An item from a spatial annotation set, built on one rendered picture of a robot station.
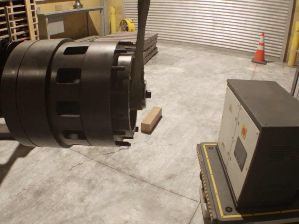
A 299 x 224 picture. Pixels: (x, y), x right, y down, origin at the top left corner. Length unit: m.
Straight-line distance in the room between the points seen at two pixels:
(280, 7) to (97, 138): 5.55
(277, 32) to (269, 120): 5.14
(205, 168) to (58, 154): 1.34
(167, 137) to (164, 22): 4.88
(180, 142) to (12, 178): 1.57
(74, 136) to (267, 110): 0.88
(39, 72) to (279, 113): 1.05
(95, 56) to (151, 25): 6.06
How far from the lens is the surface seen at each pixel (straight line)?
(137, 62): 0.98
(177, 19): 6.58
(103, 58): 0.93
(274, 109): 1.16
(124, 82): 0.92
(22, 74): 1.02
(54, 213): 1.72
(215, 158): 1.58
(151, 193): 1.73
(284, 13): 6.06
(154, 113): 2.51
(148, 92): 1.09
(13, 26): 4.45
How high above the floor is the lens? 1.30
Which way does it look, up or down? 28 degrees down
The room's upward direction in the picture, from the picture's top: straight up
